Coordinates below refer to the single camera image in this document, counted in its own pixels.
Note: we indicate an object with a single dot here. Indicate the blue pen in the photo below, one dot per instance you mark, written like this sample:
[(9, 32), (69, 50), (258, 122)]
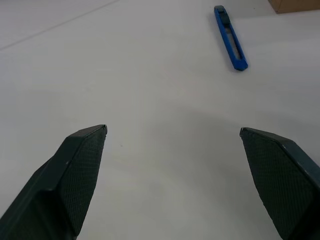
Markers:
[(239, 65)]

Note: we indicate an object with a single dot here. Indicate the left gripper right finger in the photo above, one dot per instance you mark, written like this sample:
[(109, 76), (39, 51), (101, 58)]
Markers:
[(282, 180)]

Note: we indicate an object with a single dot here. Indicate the brown cardboard box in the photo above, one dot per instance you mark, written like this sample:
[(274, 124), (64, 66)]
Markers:
[(295, 5)]

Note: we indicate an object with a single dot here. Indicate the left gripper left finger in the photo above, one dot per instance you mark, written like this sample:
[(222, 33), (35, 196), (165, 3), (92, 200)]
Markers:
[(62, 190)]

